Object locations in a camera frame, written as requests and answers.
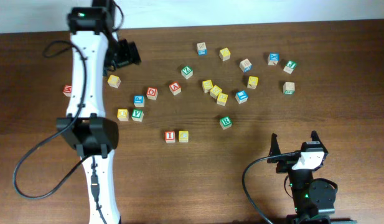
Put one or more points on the blue P letter block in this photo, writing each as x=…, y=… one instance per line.
x=139, y=101

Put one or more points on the green V letter block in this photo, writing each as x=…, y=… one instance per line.
x=137, y=115

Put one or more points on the green R letter block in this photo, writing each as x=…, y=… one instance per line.
x=225, y=122

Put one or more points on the red I letter block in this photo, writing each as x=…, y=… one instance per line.
x=170, y=137

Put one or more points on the yellow E cluster block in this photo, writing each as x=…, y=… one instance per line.
x=222, y=99

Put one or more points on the yellow cluster block left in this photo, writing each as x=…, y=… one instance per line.
x=207, y=85

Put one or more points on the yellow O letter block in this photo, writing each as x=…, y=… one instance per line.
x=123, y=114

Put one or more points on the blue X letter block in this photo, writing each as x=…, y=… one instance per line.
x=273, y=58

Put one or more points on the blue-sided block top centre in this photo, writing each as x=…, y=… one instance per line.
x=201, y=48

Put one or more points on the red Q letter block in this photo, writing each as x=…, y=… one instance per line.
x=152, y=93

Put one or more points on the red M letter block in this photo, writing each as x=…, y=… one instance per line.
x=67, y=90

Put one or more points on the blue I letter block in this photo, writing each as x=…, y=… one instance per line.
x=241, y=96

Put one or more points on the green-sided block far right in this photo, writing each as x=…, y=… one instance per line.
x=289, y=88

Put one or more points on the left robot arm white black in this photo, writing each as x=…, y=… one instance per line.
x=96, y=50

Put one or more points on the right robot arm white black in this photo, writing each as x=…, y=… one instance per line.
x=313, y=198

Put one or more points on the blue D sided block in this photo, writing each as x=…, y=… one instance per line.
x=245, y=65

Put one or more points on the yellow C letter block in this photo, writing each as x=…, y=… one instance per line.
x=183, y=136

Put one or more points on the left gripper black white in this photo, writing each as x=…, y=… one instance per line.
x=133, y=54

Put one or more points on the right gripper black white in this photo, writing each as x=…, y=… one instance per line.
x=285, y=165

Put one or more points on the yellow cluster block middle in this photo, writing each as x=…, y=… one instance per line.
x=215, y=91

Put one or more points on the green Z letter block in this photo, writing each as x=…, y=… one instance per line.
x=186, y=72

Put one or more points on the red A letter block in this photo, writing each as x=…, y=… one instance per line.
x=175, y=88

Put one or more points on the yellow block right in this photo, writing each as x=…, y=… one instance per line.
x=252, y=82

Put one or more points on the yellow block upper left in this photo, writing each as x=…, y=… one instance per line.
x=114, y=81

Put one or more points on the yellow block top centre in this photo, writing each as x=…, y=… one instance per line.
x=224, y=54

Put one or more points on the green J letter block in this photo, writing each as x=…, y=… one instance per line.
x=290, y=66

